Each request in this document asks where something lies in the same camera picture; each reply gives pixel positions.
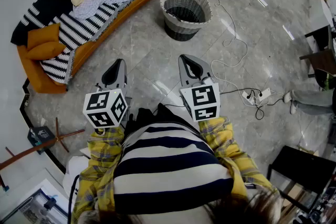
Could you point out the black side table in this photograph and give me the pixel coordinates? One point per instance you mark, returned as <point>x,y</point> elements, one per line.
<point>302,165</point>

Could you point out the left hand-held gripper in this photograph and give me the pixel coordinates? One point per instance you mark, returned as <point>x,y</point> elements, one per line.
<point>105,110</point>

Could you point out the wooden coat stand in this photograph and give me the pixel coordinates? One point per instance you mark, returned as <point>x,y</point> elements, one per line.
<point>29,150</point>

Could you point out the white picture frame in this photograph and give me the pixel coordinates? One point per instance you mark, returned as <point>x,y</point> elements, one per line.
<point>31,191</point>

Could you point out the white power strip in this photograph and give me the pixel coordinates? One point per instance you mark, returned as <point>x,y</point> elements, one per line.
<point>264,94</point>
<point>248,97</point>

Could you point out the small orange cushion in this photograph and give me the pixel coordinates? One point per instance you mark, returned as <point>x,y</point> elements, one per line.
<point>43,34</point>
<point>46,51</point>

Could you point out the woven white grey laundry basket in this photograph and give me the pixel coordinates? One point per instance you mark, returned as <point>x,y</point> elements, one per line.
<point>183,26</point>

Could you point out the light blue checked garment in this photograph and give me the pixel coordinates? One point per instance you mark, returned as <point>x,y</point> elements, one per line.
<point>102,1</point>

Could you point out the person's right forearm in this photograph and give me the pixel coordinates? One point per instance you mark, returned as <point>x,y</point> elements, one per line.
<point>223,139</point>

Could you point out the black white patterned blanket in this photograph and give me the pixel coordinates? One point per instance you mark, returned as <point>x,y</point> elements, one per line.
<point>76,31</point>

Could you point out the person's striped shirt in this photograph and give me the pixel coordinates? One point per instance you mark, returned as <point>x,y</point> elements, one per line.
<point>168,165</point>

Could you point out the white counter island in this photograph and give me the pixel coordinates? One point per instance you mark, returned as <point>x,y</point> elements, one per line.
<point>319,13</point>

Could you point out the dark wooden desk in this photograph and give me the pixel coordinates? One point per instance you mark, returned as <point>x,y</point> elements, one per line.
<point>324,57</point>

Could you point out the person's black trousers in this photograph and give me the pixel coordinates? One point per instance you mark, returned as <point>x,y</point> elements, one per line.
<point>147,118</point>

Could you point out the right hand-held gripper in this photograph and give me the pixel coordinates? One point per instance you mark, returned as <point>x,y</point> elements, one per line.
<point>204,102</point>

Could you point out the orange sofa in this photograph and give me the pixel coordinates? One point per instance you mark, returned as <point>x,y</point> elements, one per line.
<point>84,55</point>

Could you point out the dark teal tissue box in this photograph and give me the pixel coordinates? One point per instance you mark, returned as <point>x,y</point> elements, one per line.
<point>40,136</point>

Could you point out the person's left forearm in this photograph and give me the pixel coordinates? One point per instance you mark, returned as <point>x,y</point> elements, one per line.
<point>102,154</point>

